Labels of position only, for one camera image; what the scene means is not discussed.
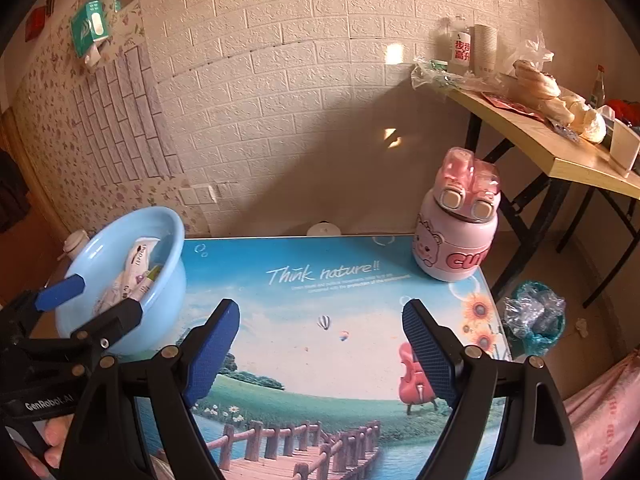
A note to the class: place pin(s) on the wooden folding table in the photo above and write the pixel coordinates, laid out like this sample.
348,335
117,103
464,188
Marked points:
575,160

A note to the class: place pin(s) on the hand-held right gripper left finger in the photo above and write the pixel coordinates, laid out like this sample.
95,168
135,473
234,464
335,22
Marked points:
210,355

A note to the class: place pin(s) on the white spoon packet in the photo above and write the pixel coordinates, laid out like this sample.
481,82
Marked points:
137,260

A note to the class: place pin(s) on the crumpled white paper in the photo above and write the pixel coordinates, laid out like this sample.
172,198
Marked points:
582,327

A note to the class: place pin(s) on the white round lid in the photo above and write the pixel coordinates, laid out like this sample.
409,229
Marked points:
324,230

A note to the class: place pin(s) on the white paper cup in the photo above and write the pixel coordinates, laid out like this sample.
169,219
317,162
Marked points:
625,147

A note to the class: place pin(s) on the stack of paper cups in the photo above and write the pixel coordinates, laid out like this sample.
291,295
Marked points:
485,50

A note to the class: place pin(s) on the pink cartoon water bottle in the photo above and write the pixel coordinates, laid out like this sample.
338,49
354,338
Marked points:
450,240

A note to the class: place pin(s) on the light blue plastic basin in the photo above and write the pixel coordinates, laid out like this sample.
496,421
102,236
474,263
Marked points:
165,300

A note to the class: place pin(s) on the trash bin with blue bag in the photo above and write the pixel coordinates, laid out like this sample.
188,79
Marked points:
537,325

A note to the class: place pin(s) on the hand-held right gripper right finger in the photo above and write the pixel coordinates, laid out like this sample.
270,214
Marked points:
430,355

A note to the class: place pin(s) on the pink printed cloth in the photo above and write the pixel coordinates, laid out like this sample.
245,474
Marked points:
605,410

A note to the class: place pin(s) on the red wall hanging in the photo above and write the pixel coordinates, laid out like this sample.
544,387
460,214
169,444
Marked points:
37,22

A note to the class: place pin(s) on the clear bottle with red label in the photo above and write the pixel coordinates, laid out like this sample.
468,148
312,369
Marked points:
460,47

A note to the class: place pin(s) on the green tissue pack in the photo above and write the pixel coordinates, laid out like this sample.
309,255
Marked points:
90,25

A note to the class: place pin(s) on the orange cloth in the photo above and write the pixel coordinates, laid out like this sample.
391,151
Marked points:
625,110

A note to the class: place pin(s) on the bag of white bread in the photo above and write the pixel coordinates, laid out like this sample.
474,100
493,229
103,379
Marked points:
582,116

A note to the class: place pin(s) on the glass bottle with red cap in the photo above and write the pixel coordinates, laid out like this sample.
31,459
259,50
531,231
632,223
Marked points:
597,85

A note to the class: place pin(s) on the person's left hand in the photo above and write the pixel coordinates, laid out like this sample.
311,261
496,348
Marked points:
52,440

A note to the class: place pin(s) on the red flat packet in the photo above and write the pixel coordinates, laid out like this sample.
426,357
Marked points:
510,105

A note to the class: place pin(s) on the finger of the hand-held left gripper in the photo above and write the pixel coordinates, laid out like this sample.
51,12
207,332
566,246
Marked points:
62,291
112,322

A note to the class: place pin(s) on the green label spray bottle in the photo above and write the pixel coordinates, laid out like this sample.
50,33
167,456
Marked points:
150,277

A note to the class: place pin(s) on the green clear plastic bag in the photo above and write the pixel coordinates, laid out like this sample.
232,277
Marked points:
435,76

